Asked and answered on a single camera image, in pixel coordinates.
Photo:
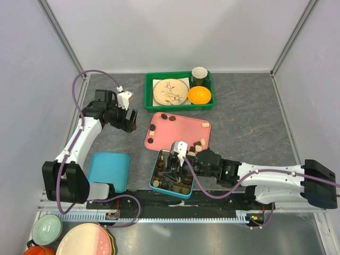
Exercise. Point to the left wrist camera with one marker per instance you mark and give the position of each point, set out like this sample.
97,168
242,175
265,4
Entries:
123,99

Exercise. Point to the blue chocolate tin box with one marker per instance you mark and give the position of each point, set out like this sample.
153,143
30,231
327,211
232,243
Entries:
159,186

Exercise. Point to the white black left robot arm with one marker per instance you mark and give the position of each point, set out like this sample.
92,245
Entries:
64,178

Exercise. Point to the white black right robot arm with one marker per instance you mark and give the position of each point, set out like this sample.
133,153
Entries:
311,182

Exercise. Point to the orange red mug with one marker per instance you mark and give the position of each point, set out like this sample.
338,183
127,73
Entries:
34,249

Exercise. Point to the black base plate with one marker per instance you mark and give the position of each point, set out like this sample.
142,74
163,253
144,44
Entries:
158,205

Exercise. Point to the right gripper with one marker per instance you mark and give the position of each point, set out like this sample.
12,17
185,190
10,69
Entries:
181,169

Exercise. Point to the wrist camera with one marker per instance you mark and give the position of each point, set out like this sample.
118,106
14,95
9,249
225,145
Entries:
123,99
179,149

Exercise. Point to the pale green bowl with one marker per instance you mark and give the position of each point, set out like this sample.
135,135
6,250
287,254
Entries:
46,230

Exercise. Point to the green mug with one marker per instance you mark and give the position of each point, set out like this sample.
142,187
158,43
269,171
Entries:
200,77

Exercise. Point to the pink white plate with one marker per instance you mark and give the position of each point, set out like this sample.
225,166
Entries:
87,238

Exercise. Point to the yellow bowl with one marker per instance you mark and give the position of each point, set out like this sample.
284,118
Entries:
199,95

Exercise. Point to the slotted cable duct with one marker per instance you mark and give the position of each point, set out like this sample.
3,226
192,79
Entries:
102,217

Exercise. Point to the aluminium frame rail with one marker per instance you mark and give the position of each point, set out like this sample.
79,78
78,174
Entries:
52,19

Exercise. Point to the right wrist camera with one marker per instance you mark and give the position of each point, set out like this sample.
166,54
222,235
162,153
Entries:
179,149

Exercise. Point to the metal tongs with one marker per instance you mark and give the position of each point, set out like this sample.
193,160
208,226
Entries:
164,165

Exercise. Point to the pink chocolate tray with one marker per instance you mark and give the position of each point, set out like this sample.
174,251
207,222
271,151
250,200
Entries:
195,132

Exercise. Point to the brown plastic chocolate insert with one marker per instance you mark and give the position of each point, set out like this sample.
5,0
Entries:
159,175

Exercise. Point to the green plastic crate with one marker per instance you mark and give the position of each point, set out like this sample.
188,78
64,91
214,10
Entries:
151,79

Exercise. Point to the blue tin lid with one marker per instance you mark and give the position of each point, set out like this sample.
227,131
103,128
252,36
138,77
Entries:
111,168

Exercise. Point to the decorated ceramic plate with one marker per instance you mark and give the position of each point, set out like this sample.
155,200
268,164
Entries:
170,92

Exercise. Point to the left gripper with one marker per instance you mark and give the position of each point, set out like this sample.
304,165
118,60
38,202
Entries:
120,124

